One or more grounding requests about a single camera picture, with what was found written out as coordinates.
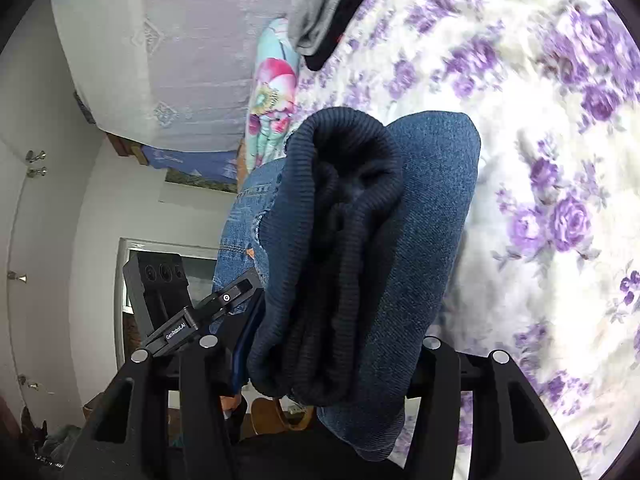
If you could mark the purple floral bed sheet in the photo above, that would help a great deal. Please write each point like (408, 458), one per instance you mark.
(525, 135)

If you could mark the wooden chair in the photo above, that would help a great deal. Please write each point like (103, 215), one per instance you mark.
(260, 415)

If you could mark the black folded pants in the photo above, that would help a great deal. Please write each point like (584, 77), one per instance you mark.
(345, 20)

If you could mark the floral turquoise pink pillow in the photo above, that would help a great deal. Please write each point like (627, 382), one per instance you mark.
(272, 90)

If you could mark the person's dark clothing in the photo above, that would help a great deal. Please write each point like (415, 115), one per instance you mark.
(310, 455)

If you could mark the blue jeans pants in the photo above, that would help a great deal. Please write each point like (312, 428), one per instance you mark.
(430, 220)

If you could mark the blue patterned cloth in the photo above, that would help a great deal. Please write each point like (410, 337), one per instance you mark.
(190, 160)

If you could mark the brown wooden headboard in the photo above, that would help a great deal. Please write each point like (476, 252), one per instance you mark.
(127, 147)

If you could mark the landscape picture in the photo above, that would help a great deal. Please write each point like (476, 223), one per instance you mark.
(200, 182)

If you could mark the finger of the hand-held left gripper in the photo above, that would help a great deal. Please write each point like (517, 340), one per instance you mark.
(227, 297)

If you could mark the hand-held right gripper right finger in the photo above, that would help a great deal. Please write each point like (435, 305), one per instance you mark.
(435, 375)

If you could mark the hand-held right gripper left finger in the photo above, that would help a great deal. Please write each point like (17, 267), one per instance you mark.
(242, 355)

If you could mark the orange brown bedding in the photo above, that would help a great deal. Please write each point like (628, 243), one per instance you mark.
(242, 165)

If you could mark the grey folded pants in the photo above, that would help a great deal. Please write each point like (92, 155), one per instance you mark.
(320, 5)

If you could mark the green grey cloth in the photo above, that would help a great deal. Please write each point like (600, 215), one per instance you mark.
(65, 435)

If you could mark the white wardrobe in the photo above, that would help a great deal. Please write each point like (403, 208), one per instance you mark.
(50, 260)

